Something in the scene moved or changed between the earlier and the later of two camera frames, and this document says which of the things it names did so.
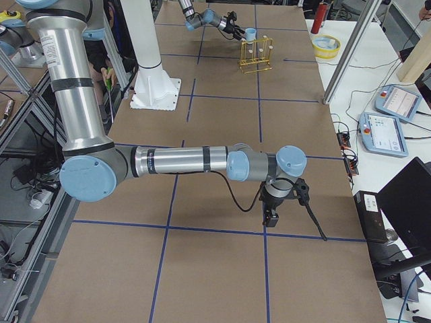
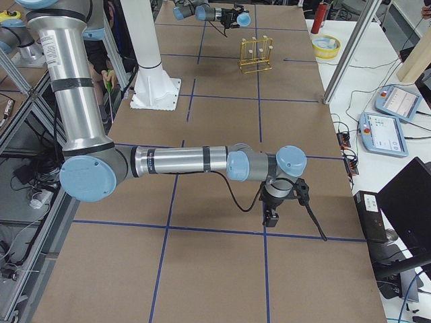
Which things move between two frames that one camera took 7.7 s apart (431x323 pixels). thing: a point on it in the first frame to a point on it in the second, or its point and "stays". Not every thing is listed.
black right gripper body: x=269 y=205 stays
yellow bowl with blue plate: x=325 y=46 stays
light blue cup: x=250 y=33 to x=243 y=19
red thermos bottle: x=318 y=19 stays
